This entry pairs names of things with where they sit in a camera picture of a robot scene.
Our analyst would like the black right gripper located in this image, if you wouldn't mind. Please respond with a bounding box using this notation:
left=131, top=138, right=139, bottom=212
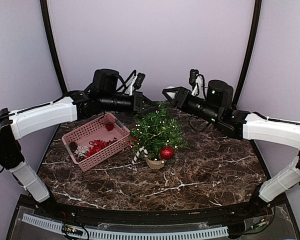
left=163, top=86, right=221, bottom=125

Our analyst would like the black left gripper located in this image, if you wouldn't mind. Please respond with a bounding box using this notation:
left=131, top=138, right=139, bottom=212
left=100, top=90, right=159, bottom=117

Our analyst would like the white ball ornament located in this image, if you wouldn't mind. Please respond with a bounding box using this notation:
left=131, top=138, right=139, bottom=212
left=164, top=86, right=178, bottom=98

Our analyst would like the small green christmas tree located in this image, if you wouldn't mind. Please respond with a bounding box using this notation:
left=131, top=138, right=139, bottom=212
left=130, top=102, right=188, bottom=158

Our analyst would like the fairy light string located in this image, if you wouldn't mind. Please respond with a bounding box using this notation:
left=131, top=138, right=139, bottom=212
left=131, top=111, right=186, bottom=160

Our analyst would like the red santa ornament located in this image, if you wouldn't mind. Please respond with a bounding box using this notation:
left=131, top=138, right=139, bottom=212
left=129, top=137, right=139, bottom=148

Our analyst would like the pink plastic basket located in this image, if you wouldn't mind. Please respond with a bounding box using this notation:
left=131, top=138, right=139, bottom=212
left=62, top=113, right=130, bottom=172

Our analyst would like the red ball ornament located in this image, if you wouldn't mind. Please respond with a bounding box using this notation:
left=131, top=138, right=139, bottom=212
left=160, top=146, right=175, bottom=161

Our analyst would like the red white candy cane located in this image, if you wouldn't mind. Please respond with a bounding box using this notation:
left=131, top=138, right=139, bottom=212
left=131, top=146, right=149, bottom=165

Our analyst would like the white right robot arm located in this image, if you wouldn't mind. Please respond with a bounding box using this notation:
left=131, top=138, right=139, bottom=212
left=162, top=80, right=300, bottom=217

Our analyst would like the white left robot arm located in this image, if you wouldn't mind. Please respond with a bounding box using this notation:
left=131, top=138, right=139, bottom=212
left=0, top=68, right=157, bottom=218

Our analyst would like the beige tree pot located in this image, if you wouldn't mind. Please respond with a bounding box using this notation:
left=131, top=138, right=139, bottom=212
left=145, top=155, right=167, bottom=170

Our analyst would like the red gift box ornament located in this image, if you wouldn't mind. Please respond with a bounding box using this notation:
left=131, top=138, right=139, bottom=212
left=105, top=123, right=114, bottom=132

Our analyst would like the white snowflake ornament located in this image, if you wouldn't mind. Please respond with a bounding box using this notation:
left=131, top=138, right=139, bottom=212
left=74, top=145, right=89, bottom=158

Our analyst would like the brown pine cone ornament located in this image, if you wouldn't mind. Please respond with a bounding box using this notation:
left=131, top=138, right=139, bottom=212
left=68, top=141, right=78, bottom=153

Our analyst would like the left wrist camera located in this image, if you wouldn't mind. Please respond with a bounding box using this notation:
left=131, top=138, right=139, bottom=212
left=124, top=70, right=146, bottom=96

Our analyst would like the white slotted cable duct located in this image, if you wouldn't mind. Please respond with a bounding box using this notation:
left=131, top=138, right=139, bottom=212
left=21, top=214, right=230, bottom=240

